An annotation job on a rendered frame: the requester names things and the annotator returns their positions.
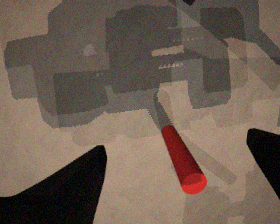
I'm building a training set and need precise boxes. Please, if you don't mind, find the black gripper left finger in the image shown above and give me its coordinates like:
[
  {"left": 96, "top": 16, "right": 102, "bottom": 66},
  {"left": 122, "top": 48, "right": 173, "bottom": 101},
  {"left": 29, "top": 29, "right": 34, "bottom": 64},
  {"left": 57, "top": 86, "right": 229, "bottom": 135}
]
[{"left": 0, "top": 144, "right": 107, "bottom": 224}]

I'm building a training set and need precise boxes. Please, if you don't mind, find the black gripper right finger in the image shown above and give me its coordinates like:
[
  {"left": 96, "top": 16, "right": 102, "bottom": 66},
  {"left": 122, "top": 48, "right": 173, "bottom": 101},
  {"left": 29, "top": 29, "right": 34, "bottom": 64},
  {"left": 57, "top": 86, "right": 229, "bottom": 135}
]
[{"left": 246, "top": 128, "right": 280, "bottom": 198}]

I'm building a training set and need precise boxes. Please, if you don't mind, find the red peg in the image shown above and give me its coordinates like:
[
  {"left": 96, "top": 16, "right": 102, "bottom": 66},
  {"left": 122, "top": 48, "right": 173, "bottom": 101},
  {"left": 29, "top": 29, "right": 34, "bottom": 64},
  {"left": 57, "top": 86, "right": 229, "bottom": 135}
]
[{"left": 161, "top": 126, "right": 206, "bottom": 194}]

